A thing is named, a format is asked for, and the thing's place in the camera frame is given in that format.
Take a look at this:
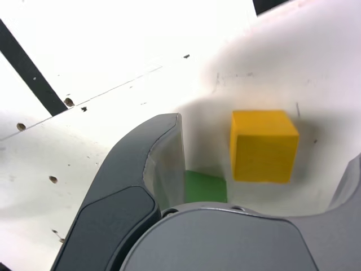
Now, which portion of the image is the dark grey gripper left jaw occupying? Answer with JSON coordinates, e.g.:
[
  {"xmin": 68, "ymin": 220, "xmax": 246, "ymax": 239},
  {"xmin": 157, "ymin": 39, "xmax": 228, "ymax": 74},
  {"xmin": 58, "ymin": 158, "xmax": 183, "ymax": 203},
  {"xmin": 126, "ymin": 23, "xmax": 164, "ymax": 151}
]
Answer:
[{"xmin": 52, "ymin": 112, "xmax": 187, "ymax": 271}]

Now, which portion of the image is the black tape strip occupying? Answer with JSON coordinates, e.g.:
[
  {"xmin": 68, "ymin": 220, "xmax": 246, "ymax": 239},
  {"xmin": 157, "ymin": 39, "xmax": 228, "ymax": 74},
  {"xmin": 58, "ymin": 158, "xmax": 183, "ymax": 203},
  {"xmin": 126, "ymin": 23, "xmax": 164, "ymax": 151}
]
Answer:
[{"xmin": 0, "ymin": 19, "xmax": 68, "ymax": 116}]

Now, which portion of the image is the yellow cube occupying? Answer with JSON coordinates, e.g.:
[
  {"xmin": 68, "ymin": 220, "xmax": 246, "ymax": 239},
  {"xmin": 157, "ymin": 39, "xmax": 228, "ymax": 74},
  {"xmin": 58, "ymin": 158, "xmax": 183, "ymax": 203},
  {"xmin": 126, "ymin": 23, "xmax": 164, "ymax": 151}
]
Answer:
[{"xmin": 230, "ymin": 110, "xmax": 300, "ymax": 183}]

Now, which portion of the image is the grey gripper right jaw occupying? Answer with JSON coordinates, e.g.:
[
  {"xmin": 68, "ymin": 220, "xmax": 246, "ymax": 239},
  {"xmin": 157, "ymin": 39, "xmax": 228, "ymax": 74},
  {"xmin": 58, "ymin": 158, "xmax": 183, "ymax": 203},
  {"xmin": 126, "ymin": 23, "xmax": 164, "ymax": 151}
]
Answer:
[{"xmin": 281, "ymin": 152, "xmax": 361, "ymax": 271}]

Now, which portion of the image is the green cube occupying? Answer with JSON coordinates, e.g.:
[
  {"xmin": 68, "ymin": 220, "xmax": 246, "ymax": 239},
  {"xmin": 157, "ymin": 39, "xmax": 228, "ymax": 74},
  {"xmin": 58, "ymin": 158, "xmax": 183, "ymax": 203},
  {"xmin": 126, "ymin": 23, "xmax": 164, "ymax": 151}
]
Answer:
[{"xmin": 184, "ymin": 170, "xmax": 228, "ymax": 203}]

